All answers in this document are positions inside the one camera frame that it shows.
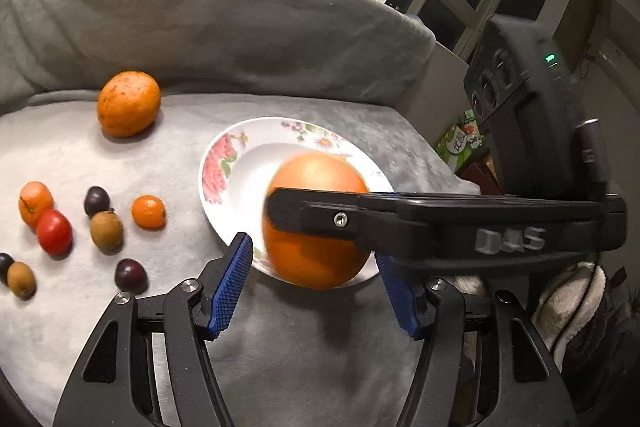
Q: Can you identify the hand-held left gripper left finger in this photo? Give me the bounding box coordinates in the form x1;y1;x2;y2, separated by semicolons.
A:
52;233;253;427

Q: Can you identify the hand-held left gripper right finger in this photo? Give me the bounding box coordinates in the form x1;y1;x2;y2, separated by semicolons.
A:
376;254;581;427

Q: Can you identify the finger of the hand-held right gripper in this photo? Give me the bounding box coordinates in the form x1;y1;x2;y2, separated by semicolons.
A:
264;187;382;254

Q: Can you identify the large smooth orange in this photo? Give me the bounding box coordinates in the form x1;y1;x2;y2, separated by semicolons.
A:
261;152;373;290

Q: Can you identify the floral white plate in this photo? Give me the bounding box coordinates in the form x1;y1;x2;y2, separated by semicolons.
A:
199;117;396;284

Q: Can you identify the small mandarin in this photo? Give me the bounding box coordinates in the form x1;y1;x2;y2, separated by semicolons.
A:
18;181;54;230
131;195;167;229

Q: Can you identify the red tomato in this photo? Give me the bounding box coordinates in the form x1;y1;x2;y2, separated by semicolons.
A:
35;209;74;257

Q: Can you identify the speckled orange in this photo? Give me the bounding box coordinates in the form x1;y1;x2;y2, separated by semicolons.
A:
97;71;162;138

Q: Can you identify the green printed box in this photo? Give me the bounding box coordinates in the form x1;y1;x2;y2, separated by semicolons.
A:
435;109;487;168

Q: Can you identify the grey seat cushion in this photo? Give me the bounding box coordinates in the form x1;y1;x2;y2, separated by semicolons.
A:
0;84;481;427

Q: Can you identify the brown kiwi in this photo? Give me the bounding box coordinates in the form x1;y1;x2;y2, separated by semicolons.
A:
90;209;124;253
6;261;37;300

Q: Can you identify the white towel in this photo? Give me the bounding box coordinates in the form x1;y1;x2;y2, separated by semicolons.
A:
530;261;608;354

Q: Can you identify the grey back cushion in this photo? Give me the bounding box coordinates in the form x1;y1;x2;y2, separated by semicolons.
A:
0;0;437;104

